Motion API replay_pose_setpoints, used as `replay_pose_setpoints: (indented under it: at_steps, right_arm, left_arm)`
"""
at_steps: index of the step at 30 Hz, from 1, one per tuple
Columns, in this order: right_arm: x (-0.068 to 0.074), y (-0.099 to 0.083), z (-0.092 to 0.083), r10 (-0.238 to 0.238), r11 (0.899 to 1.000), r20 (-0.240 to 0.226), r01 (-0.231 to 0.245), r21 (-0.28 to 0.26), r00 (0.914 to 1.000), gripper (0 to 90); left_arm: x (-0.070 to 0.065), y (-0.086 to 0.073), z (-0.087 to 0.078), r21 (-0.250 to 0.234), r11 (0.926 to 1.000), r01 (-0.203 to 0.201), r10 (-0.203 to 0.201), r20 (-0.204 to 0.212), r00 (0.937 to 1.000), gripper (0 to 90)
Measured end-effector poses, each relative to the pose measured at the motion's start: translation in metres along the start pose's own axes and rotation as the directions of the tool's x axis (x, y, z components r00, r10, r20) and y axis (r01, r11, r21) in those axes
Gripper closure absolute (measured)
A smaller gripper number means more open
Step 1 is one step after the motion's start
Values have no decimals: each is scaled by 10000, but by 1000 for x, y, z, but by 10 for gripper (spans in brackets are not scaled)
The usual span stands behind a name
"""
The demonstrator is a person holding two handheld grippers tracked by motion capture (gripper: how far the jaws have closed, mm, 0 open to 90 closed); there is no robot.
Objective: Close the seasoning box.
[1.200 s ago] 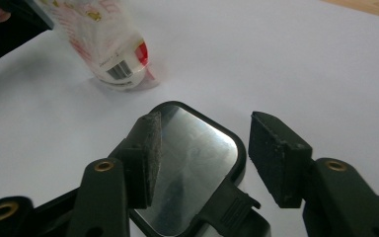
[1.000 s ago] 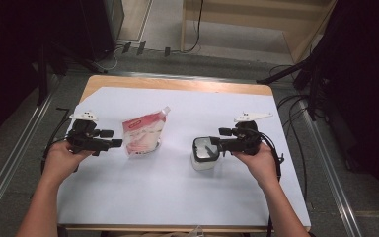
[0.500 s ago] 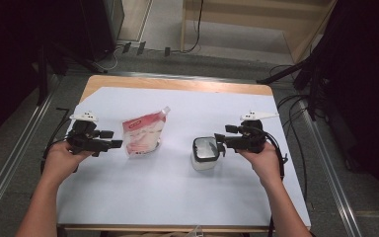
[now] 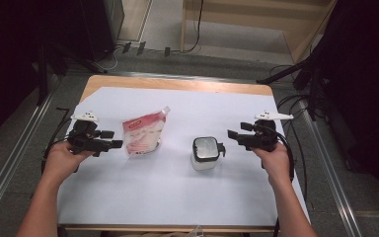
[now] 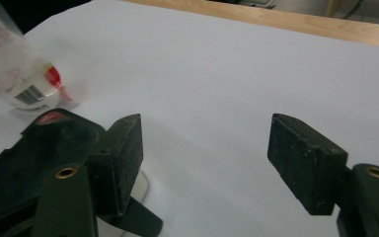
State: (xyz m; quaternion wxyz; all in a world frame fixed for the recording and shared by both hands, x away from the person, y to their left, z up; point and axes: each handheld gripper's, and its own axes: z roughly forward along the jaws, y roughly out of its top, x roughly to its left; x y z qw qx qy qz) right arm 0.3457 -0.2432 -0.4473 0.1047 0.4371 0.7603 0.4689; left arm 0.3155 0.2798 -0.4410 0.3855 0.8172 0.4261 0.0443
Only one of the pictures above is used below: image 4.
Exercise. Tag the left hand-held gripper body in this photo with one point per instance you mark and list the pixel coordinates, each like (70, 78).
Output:
(85, 141)

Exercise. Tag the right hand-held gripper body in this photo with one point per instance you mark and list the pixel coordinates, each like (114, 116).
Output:
(263, 138)

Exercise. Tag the clear jar with black lid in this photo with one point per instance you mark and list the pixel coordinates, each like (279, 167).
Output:
(205, 148)

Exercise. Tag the person's right hand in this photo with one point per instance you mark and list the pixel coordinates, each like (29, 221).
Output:
(278, 164)

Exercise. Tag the person's left hand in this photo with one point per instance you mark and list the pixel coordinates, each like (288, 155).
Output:
(60, 163)

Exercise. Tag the black metal stand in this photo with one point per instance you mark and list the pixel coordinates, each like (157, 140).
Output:
(283, 74)
(42, 75)

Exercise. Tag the wooden table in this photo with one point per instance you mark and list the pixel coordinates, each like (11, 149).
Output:
(177, 85)

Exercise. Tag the clear plastic piece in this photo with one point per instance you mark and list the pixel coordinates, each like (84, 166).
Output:
(197, 231)

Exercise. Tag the black cabinet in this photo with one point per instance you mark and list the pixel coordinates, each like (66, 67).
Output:
(98, 26)

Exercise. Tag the dark curtain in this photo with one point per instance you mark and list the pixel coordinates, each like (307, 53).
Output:
(6, 49)
(368, 82)

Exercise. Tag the metal floor rail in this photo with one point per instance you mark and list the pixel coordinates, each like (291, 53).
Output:
(337, 191)
(184, 77)
(16, 153)

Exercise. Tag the light wooden shelf frame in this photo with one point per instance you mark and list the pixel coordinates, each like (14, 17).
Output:
(243, 16)

